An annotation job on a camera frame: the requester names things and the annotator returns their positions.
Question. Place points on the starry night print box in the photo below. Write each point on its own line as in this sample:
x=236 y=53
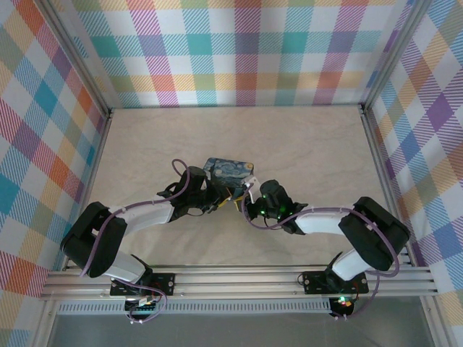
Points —
x=224 y=170

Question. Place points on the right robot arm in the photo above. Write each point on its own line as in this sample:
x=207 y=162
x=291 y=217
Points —
x=376 y=231

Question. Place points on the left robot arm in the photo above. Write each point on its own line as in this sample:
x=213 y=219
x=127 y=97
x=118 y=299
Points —
x=141 y=217

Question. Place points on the left controller board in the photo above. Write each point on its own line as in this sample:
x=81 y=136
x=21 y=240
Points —
x=143 y=306

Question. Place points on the controller board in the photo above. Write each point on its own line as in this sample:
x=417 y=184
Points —
x=143 y=306
x=343 y=305

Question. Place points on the right controller board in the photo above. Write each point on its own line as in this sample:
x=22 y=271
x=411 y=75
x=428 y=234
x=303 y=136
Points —
x=343 y=305

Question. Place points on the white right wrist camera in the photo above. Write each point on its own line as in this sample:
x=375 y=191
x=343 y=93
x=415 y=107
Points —
x=251 y=180

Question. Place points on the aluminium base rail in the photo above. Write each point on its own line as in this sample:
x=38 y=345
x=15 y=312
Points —
x=235 y=280

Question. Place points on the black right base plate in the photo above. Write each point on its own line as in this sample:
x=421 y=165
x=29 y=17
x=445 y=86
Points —
x=314 y=283

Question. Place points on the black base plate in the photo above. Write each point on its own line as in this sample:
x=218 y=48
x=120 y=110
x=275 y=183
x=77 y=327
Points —
x=166 y=283
x=314 y=283

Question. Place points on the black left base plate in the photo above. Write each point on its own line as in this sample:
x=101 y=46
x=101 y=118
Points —
x=166 y=283

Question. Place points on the aluminium side rail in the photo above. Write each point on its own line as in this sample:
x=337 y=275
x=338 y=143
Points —
x=99 y=152
x=376 y=152

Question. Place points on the aluminium frame post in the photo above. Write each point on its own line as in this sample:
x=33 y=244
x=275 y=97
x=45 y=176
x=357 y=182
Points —
x=392 y=58
x=79 y=58

